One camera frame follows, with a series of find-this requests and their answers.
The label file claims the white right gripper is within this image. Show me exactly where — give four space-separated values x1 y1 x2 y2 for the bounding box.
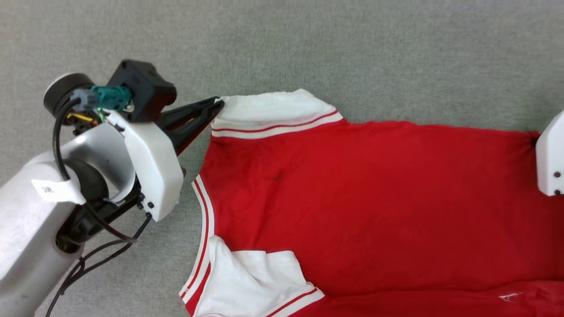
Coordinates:
535 110 564 196

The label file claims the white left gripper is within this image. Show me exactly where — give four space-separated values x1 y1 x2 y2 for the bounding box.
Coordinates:
106 97 225 222

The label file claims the red and white shirt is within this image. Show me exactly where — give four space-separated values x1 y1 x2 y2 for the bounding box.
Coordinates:
178 89 564 317

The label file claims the grey fabric sofa cushion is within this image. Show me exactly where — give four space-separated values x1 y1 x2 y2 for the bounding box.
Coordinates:
0 0 564 317

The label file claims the teal cable connector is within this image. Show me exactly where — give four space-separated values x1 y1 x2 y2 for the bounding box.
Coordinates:
73 85 133 112

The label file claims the thick black cable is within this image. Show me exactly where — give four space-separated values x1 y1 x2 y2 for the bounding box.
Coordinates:
52 98 138 244

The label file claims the white cable label tag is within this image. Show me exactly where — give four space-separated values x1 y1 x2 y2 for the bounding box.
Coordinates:
32 178 87 206

